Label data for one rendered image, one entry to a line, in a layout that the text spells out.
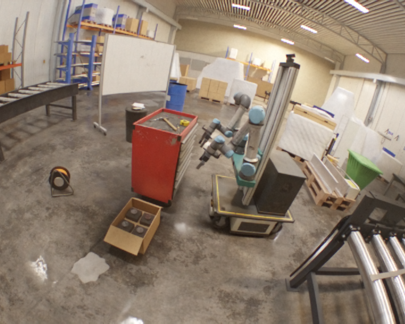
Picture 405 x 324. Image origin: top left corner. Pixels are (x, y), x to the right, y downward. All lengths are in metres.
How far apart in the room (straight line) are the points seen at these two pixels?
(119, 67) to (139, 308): 3.75
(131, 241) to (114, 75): 3.10
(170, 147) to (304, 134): 3.60
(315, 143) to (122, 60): 4.60
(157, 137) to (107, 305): 1.47
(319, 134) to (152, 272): 4.25
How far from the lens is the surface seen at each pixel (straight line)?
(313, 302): 1.71
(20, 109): 3.78
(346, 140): 5.29
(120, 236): 1.63
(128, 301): 1.61
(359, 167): 4.20
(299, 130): 4.66
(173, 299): 1.61
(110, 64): 3.82
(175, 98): 5.48
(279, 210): 2.05
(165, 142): 1.64
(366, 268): 1.33
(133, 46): 4.06
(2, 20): 9.00
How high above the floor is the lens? 1.54
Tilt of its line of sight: 29 degrees down
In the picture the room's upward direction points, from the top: 14 degrees clockwise
